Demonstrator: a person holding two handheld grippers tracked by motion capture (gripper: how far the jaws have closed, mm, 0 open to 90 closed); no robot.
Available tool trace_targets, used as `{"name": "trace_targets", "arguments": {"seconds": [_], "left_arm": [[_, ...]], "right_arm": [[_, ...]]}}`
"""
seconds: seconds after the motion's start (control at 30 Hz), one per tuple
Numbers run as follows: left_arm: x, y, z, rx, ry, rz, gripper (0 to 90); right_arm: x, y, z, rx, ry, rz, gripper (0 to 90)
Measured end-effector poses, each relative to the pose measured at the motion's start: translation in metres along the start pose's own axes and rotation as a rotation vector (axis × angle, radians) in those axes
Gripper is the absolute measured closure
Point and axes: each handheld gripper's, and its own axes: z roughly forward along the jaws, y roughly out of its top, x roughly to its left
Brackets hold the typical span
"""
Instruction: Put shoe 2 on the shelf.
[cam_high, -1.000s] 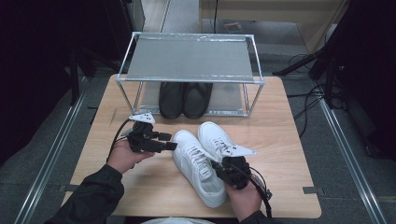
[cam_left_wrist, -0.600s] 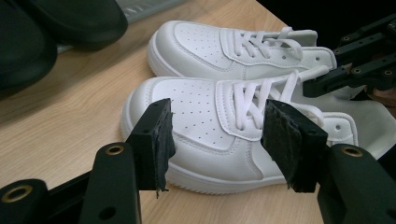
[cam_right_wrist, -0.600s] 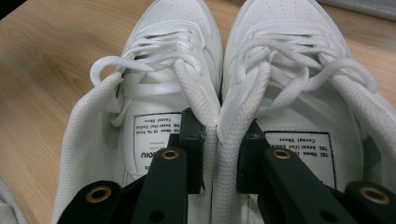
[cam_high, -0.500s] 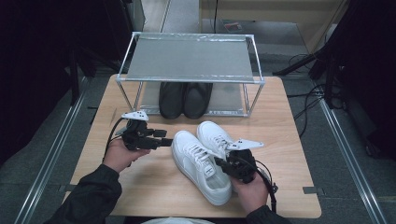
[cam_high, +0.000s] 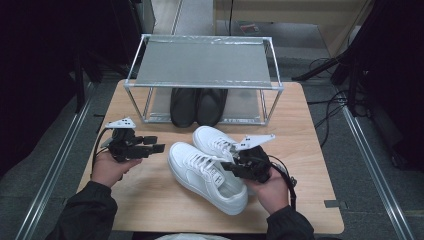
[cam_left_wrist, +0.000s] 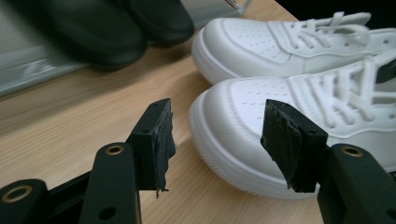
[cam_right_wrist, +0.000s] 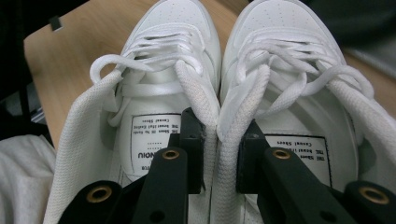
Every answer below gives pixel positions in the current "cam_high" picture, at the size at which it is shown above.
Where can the metal floor rail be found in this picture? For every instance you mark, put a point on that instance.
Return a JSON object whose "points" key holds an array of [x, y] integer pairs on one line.
{"points": [[50, 176], [378, 176]]}

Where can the black slipper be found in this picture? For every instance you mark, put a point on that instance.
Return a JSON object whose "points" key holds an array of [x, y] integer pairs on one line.
{"points": [[183, 106], [210, 106]]}

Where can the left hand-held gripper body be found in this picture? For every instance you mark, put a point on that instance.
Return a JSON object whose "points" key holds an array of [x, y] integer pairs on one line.
{"points": [[126, 148]]}

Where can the metal frame shoe rack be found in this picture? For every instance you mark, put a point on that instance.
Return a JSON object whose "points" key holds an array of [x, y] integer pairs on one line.
{"points": [[203, 60]]}

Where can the person's left hand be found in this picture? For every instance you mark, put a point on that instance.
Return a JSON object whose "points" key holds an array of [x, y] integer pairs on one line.
{"points": [[108, 171]]}

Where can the grey cabinet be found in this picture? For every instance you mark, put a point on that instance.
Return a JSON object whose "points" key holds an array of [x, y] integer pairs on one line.
{"points": [[148, 16]]}

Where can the red labelled flat item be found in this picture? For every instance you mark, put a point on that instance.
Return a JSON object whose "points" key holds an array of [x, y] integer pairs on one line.
{"points": [[249, 29]]}

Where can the black stand post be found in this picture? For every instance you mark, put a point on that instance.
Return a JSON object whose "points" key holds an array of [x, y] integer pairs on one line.
{"points": [[79, 90]]}

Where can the black tripod stand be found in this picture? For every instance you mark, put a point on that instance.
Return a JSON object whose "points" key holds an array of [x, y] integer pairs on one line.
{"points": [[320, 66]]}

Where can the person's white clothing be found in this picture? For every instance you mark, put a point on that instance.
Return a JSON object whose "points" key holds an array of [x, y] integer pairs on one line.
{"points": [[193, 237]]}

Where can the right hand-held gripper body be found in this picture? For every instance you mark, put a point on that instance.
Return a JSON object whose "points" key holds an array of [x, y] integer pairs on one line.
{"points": [[256, 165]]}

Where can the person's right hand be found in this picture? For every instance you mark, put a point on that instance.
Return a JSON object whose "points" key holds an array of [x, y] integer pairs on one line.
{"points": [[273, 193]]}

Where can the white sneaker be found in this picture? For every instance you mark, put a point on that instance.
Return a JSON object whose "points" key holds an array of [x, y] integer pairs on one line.
{"points": [[210, 138], [200, 176]]}

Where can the dark curtain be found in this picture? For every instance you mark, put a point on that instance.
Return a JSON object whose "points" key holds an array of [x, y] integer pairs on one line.
{"points": [[396, 66], [33, 66]]}

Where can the light wooden cabinet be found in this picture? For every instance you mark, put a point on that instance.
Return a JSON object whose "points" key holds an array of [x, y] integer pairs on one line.
{"points": [[283, 10]]}

